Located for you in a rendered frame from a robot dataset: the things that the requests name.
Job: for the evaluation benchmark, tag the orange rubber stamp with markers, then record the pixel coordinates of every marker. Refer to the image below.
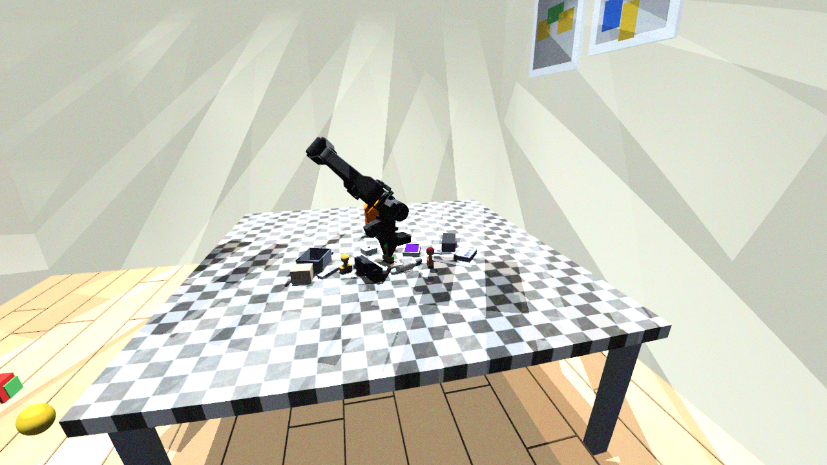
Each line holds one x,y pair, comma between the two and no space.
346,268

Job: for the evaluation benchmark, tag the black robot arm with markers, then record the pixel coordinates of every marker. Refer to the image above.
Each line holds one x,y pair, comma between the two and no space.
322,152

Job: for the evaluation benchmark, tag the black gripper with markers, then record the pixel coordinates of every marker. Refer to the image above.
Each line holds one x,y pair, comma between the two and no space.
392,238

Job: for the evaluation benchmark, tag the white stamp pad tin with blue label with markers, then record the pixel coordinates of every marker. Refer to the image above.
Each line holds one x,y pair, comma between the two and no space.
465,254

